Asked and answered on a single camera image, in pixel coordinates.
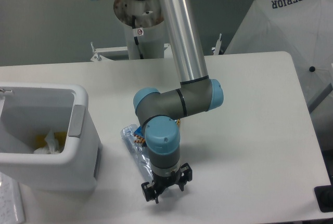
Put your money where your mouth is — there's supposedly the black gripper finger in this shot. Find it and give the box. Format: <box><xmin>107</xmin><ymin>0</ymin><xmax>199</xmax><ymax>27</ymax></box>
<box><xmin>175</xmin><ymin>163</ymin><xmax>193</xmax><ymax>191</ymax></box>
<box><xmin>141</xmin><ymin>181</ymin><xmax>163</xmax><ymax>204</ymax></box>

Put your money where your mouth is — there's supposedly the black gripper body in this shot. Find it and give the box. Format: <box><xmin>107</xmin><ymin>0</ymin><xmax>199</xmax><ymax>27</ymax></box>
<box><xmin>152</xmin><ymin>169</ymin><xmax>182</xmax><ymax>190</ymax></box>

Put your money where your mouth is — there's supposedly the crushed clear plastic bottle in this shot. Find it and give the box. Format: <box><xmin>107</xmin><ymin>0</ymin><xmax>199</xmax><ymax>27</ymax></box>
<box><xmin>120</xmin><ymin>124</ymin><xmax>153</xmax><ymax>182</ymax></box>

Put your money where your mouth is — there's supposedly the blue raccoon snack bag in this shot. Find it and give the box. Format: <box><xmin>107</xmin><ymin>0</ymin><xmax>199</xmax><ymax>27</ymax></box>
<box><xmin>133</xmin><ymin>118</ymin><xmax>182</xmax><ymax>147</ymax></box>

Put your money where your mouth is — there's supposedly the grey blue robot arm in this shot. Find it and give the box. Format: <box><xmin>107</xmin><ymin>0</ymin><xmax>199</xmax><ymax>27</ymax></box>
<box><xmin>113</xmin><ymin>0</ymin><xmax>224</xmax><ymax>201</ymax></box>

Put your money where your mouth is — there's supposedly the yellow trash piece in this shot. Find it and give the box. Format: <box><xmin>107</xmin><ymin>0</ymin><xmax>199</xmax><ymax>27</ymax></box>
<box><xmin>35</xmin><ymin>131</ymin><xmax>67</xmax><ymax>148</ymax></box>

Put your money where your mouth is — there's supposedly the white plastic trash can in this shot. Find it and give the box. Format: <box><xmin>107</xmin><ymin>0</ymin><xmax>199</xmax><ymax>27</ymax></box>
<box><xmin>1</xmin><ymin>82</ymin><xmax>102</xmax><ymax>191</ymax></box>

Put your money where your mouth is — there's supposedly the white crumpled tissue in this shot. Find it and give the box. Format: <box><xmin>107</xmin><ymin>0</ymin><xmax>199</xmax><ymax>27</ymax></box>
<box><xmin>33</xmin><ymin>129</ymin><xmax>61</xmax><ymax>154</ymax></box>

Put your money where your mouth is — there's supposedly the black device at edge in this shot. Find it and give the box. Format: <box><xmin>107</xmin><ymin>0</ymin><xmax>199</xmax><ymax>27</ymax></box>
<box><xmin>314</xmin><ymin>185</ymin><xmax>332</xmax><ymax>213</ymax></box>

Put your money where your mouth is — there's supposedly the handwritten paper sheet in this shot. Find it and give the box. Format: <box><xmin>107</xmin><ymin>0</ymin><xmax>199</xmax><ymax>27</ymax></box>
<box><xmin>1</xmin><ymin>173</ymin><xmax>25</xmax><ymax>223</ymax></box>

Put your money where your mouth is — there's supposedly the white superior umbrella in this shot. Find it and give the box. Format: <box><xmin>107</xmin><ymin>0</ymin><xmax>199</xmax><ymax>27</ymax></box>
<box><xmin>226</xmin><ymin>0</ymin><xmax>332</xmax><ymax>104</ymax></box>

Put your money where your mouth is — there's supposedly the white metal bracket middle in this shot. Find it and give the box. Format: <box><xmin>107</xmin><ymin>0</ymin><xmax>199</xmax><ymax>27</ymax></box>
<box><xmin>164</xmin><ymin>43</ymin><xmax>173</xmax><ymax>58</ymax></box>

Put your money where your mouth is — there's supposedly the white metal bracket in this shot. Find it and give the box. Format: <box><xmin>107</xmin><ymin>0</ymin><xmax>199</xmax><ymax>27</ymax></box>
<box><xmin>90</xmin><ymin>42</ymin><xmax>129</xmax><ymax>62</ymax></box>
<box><xmin>211</xmin><ymin>33</ymin><xmax>224</xmax><ymax>55</ymax></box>
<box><xmin>164</xmin><ymin>43</ymin><xmax>173</xmax><ymax>58</ymax></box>

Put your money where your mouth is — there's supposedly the white metal bracket right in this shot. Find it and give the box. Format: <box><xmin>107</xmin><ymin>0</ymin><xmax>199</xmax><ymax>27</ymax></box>
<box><xmin>211</xmin><ymin>33</ymin><xmax>224</xmax><ymax>55</ymax></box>

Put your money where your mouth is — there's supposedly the white metal bracket left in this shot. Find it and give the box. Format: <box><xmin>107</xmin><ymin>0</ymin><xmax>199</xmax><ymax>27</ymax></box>
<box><xmin>90</xmin><ymin>42</ymin><xmax>129</xmax><ymax>62</ymax></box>

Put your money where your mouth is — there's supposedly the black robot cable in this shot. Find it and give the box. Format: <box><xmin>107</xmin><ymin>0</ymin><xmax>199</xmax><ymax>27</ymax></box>
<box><xmin>131</xmin><ymin>15</ymin><xmax>144</xmax><ymax>60</ymax></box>

